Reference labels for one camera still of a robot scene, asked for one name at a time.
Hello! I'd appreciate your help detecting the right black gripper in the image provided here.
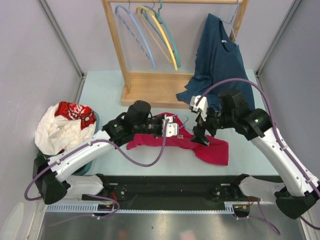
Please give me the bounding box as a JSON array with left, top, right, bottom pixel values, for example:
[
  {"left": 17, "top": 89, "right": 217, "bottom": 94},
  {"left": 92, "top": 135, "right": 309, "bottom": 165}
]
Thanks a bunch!
[{"left": 190, "top": 104, "right": 236, "bottom": 146}]

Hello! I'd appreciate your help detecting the thin blue hanger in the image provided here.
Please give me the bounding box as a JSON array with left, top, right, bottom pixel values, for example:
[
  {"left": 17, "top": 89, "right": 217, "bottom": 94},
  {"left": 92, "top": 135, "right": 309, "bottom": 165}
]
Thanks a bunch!
[{"left": 173, "top": 113, "right": 192, "bottom": 132}]

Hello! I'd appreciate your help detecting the pink t shirt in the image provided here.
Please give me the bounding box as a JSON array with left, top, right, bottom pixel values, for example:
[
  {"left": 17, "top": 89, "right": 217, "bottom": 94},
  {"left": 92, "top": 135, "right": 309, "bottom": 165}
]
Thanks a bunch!
[{"left": 126, "top": 116, "right": 229, "bottom": 166}]

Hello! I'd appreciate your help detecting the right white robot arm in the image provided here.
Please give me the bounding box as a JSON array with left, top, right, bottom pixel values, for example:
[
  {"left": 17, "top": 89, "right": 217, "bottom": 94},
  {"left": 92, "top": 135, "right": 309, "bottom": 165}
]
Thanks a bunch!
[{"left": 189, "top": 89, "right": 320, "bottom": 220}]

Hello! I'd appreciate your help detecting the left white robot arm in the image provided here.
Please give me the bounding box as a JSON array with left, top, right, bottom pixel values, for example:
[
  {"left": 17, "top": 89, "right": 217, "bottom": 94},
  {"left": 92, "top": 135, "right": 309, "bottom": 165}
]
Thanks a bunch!
[{"left": 24, "top": 100, "right": 172, "bottom": 205}]

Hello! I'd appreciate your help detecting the dark blue t shirt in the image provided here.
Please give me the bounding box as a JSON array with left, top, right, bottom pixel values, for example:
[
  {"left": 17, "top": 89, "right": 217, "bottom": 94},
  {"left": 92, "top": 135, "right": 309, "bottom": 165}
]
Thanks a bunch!
[{"left": 176, "top": 13, "right": 248, "bottom": 104}]

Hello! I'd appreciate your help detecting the white and red shirt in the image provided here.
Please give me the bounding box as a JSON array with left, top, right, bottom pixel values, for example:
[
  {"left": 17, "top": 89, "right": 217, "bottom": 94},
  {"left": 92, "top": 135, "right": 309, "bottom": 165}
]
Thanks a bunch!
[{"left": 34, "top": 101, "right": 96, "bottom": 156}]

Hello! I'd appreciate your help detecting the teal hanger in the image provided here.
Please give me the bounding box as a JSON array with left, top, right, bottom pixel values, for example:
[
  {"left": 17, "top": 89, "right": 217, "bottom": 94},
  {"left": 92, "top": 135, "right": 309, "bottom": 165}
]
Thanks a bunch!
[{"left": 143, "top": 0, "right": 182, "bottom": 68}]

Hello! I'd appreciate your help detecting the yellow hanger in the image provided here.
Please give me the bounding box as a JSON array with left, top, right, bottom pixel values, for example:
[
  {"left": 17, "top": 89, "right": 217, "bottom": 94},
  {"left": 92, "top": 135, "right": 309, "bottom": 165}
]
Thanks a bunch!
[{"left": 135, "top": 6, "right": 179, "bottom": 71}]

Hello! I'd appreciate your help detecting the light blue notched hanger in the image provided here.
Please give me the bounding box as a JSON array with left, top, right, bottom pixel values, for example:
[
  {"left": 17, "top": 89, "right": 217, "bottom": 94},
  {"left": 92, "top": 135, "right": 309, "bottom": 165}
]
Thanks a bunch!
[{"left": 114, "top": 4, "right": 157, "bottom": 70}]

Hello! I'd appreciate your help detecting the wooden clothes rack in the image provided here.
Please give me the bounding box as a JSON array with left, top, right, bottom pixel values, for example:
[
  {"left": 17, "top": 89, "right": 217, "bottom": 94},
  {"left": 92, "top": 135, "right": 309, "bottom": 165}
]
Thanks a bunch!
[{"left": 102, "top": 0, "right": 249, "bottom": 109}]

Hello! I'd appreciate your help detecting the teal laundry basket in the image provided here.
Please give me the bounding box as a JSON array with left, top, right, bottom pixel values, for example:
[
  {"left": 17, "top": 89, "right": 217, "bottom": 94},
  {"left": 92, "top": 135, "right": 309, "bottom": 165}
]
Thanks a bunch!
[{"left": 72, "top": 111, "right": 100, "bottom": 176}]

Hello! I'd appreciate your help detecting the green garment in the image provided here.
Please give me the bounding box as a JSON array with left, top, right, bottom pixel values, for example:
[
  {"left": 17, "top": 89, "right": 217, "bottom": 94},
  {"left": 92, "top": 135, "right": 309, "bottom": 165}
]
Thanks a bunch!
[{"left": 36, "top": 150, "right": 51, "bottom": 159}]

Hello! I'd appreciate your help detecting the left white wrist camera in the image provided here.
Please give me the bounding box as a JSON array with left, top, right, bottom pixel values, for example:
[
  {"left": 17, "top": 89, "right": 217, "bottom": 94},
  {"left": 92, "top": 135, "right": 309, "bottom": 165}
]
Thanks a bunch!
[{"left": 162, "top": 114, "right": 179, "bottom": 138}]

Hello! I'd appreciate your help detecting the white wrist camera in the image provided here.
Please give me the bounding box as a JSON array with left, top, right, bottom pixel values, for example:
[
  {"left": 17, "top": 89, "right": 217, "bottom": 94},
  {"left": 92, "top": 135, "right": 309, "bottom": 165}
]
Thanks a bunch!
[
  {"left": 162, "top": 114, "right": 179, "bottom": 138},
  {"left": 189, "top": 95, "right": 208, "bottom": 121}
]

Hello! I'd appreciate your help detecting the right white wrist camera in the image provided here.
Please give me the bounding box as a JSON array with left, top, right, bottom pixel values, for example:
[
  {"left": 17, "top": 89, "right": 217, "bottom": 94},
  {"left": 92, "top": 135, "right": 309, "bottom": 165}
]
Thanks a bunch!
[{"left": 189, "top": 95, "right": 208, "bottom": 121}]

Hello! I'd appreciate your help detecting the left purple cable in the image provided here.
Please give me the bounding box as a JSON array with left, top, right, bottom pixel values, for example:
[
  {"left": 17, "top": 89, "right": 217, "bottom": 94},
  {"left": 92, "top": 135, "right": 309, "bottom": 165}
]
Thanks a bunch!
[{"left": 24, "top": 116, "right": 170, "bottom": 221}]

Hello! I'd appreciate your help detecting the purple cable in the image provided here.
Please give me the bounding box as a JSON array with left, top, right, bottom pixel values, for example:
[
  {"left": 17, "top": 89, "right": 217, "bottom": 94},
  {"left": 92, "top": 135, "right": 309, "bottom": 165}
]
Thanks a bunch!
[
  {"left": 196, "top": 77, "right": 320, "bottom": 236},
  {"left": 24, "top": 116, "right": 170, "bottom": 221}
]

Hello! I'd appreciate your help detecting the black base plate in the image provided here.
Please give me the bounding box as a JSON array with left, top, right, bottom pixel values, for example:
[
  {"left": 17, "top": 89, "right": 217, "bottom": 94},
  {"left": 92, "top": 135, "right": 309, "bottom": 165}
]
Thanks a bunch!
[{"left": 81, "top": 174, "right": 283, "bottom": 211}]

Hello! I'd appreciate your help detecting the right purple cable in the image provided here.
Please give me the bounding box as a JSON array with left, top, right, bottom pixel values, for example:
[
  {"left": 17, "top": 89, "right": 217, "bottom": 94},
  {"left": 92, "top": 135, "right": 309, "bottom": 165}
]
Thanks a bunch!
[{"left": 196, "top": 77, "right": 320, "bottom": 236}]

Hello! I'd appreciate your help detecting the white slotted cable duct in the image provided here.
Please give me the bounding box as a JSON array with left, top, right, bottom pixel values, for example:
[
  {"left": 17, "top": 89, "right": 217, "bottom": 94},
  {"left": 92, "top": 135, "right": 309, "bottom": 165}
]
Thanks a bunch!
[{"left": 46, "top": 202, "right": 235, "bottom": 215}]

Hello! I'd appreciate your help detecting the light blue wire hanger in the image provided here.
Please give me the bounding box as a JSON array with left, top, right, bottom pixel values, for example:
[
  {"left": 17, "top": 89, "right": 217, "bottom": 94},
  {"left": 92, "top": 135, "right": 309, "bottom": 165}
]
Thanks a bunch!
[{"left": 222, "top": 0, "right": 240, "bottom": 45}]

